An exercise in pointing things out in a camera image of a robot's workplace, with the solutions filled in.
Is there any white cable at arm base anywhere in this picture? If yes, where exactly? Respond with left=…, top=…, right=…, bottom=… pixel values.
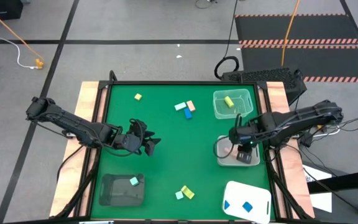
left=314, top=124, right=341, bottom=138

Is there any black hanging cable with coil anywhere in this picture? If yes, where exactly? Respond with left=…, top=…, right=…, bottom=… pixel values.
left=213, top=0, right=241, bottom=80

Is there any black beam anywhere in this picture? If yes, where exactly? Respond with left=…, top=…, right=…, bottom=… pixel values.
left=308, top=169, right=358, bottom=195

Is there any black floor cable loop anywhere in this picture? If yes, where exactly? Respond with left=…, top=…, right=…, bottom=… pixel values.
left=194, top=0, right=219, bottom=9

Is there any black mat striped edge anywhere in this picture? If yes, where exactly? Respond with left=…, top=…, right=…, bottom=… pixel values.
left=240, top=45, right=358, bottom=83
left=234, top=13, right=358, bottom=47

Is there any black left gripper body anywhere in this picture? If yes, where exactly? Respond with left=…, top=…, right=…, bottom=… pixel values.
left=116, top=119, right=147, bottom=155

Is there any thin black cable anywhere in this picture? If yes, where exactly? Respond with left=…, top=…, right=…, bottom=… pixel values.
left=337, top=110, right=358, bottom=133

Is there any yellow hanging cable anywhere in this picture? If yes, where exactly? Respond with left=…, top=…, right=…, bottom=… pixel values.
left=280, top=0, right=301, bottom=67

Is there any clear plastic bin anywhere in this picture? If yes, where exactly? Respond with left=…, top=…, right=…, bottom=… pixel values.
left=213, top=88, right=254, bottom=121

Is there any dark translucent plastic bin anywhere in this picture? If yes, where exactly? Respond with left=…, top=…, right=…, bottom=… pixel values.
left=98, top=173, right=145, bottom=207

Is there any wooden side board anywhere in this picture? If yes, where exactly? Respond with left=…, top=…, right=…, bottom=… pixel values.
left=265, top=81, right=316, bottom=218
left=48, top=81, right=101, bottom=218

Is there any white plastic bin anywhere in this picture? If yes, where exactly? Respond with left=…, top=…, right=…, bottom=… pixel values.
left=221, top=180, right=273, bottom=224

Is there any long peach foam block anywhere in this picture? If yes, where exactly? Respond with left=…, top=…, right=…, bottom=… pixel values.
left=223, top=144, right=239, bottom=158

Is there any green table mat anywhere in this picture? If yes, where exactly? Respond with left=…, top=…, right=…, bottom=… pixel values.
left=90, top=83, right=276, bottom=221

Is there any white paper sheet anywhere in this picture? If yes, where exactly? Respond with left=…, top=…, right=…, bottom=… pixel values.
left=303, top=164, right=334, bottom=214

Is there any light grey plastic bin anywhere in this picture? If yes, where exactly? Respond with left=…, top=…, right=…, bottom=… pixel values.
left=216, top=135, right=261, bottom=167

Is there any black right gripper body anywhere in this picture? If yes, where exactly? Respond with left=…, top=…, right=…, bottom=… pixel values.
left=229, top=126, right=259, bottom=154

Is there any orange floor cable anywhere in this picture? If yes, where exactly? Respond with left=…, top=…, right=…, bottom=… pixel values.
left=0, top=2, right=45, bottom=62

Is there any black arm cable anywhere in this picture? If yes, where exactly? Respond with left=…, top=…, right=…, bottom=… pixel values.
left=56, top=144, right=85, bottom=184

